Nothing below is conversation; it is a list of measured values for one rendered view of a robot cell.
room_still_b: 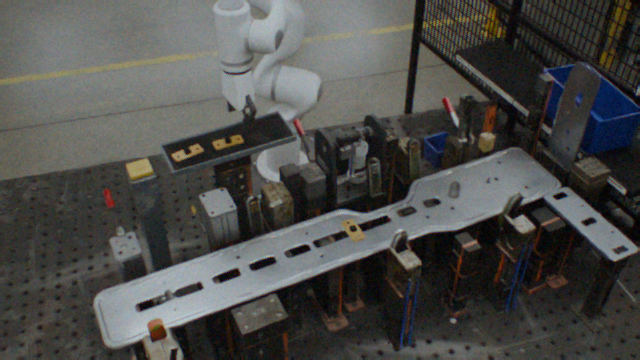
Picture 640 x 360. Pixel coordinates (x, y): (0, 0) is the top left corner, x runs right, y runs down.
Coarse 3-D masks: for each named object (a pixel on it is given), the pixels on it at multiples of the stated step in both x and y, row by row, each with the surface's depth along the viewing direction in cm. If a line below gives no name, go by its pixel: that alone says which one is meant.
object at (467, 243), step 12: (456, 240) 184; (468, 240) 183; (456, 252) 186; (468, 252) 180; (456, 264) 187; (468, 264) 183; (456, 276) 190; (468, 276) 187; (456, 288) 193; (444, 300) 201; (456, 300) 194; (456, 312) 198; (468, 312) 199
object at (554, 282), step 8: (568, 232) 194; (560, 240) 197; (568, 240) 198; (560, 248) 199; (568, 248) 201; (552, 256) 203; (560, 256) 202; (552, 264) 204; (560, 264) 205; (552, 272) 206; (552, 280) 208; (560, 280) 209; (552, 288) 207
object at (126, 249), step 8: (128, 232) 175; (112, 240) 173; (120, 240) 173; (128, 240) 173; (136, 240) 173; (112, 248) 171; (120, 248) 171; (128, 248) 171; (136, 248) 171; (120, 256) 169; (128, 256) 169; (136, 256) 170; (120, 264) 169; (128, 264) 171; (136, 264) 172; (144, 264) 174; (120, 272) 171; (128, 272) 172; (136, 272) 174; (144, 272) 175; (128, 280) 174; (144, 304) 183; (152, 304) 185
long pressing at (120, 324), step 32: (480, 160) 206; (512, 160) 207; (416, 192) 196; (480, 192) 196; (512, 192) 196; (544, 192) 196; (320, 224) 186; (384, 224) 186; (416, 224) 186; (448, 224) 186; (224, 256) 177; (256, 256) 177; (320, 256) 177; (352, 256) 177; (128, 288) 168; (160, 288) 168; (224, 288) 169; (256, 288) 169; (128, 320) 161; (192, 320) 162
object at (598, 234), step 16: (560, 192) 196; (560, 208) 191; (576, 208) 191; (592, 208) 191; (576, 224) 186; (592, 224) 186; (608, 224) 186; (592, 240) 181; (608, 240) 181; (624, 240) 181; (608, 256) 177; (624, 256) 177
